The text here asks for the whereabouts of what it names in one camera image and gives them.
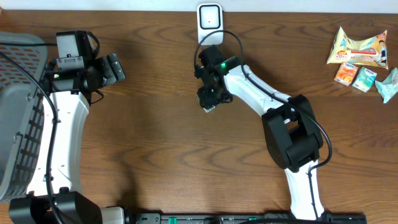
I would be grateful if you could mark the dark green square packet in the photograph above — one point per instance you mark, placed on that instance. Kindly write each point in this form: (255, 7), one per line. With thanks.
(207, 109)

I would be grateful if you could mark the cream snack bag blue trim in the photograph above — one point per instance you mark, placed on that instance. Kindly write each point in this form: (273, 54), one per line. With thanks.
(368, 52)

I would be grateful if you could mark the light teal crinkled packet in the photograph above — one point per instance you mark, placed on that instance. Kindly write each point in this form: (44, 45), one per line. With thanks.
(388, 87)

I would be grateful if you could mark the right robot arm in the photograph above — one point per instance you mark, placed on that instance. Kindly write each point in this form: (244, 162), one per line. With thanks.
(292, 134)

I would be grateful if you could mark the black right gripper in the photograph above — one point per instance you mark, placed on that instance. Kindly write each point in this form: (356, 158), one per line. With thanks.
(224, 97)

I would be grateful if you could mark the orange white tissue pack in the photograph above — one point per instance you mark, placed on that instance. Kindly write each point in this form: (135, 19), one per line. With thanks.
(346, 74)

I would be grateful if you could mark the teal tissue pack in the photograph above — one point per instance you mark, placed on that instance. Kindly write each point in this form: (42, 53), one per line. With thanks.
(364, 80)

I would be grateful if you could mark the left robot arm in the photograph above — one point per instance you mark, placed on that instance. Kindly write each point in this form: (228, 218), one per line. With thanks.
(44, 106)

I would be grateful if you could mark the white barcode scanner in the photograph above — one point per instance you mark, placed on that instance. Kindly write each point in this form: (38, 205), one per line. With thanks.
(210, 19)

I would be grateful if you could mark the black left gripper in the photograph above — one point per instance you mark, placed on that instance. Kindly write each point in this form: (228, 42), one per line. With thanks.
(110, 76)

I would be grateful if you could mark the grey plastic mesh basket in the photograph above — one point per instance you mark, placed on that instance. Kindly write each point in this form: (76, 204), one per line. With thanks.
(22, 113)

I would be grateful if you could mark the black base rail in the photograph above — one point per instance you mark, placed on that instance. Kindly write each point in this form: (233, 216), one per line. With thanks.
(273, 218)

